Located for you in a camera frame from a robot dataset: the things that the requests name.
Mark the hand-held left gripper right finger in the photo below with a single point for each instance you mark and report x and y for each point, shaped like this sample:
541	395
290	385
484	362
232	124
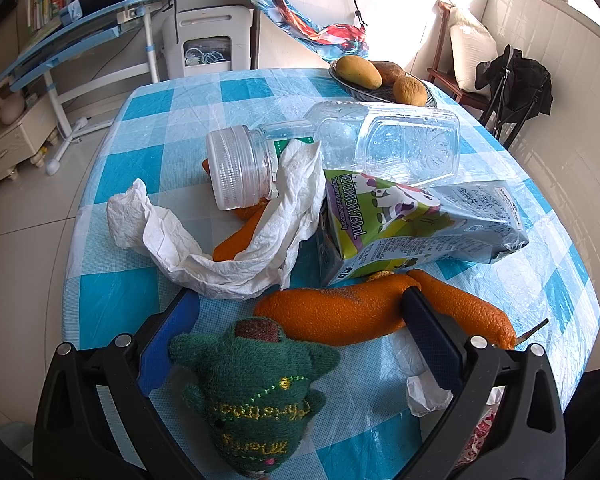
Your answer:
430	332

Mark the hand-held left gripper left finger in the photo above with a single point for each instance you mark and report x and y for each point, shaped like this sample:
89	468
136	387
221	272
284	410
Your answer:
155	355

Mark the large orange peel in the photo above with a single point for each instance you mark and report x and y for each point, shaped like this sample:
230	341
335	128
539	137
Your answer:
470	310
330	310

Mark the small white tissue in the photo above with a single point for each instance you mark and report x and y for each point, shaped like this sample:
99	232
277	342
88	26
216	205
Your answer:
422	395

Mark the green plush toy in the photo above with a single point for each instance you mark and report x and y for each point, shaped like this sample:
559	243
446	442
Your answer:
250	400

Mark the crushed milk carton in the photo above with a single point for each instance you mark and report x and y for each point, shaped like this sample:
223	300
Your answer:
405	230

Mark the large white tissue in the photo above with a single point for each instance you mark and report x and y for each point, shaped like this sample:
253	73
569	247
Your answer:
155	230

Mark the clear plastic bottle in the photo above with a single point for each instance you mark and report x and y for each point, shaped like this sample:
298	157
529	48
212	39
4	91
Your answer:
390	145

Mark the small orange peel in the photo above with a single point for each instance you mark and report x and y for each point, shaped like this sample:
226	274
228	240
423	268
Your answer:
206	166

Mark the dark fruit bowl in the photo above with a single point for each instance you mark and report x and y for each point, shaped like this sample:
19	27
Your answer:
365	92

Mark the wooden chair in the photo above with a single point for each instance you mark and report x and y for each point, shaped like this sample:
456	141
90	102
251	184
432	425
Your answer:
442	75

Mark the cream tv cabinet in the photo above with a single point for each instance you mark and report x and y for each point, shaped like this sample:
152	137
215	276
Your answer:
5	145

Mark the blue checked tablecloth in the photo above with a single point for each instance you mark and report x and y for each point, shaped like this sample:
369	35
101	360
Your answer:
180	95

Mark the brown mango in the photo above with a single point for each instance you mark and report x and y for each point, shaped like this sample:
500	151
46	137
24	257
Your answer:
390	71

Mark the black folding chair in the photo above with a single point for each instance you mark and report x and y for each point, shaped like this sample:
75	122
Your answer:
525	80

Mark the white pillow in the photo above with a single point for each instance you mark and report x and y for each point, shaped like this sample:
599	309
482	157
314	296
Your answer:
472	55

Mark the blue study desk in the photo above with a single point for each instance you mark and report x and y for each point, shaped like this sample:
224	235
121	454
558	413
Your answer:
80	25

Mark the colourful printed blanket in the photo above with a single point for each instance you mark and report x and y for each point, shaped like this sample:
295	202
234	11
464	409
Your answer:
290	5

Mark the row of books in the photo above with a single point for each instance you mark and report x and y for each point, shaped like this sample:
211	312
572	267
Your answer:
45	0

